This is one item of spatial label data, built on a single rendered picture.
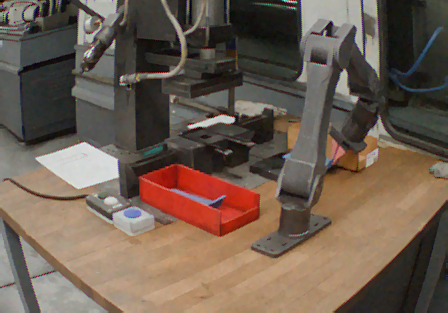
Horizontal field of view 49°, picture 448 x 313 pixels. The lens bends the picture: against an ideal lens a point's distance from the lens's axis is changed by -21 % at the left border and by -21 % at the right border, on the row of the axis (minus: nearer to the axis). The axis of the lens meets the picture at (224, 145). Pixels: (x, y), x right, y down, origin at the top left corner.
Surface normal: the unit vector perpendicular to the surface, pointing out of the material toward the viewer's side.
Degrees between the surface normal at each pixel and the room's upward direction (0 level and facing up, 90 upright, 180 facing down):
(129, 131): 90
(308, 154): 70
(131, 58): 90
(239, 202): 90
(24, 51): 90
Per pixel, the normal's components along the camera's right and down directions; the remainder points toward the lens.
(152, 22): -0.69, 0.24
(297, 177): -0.57, -0.07
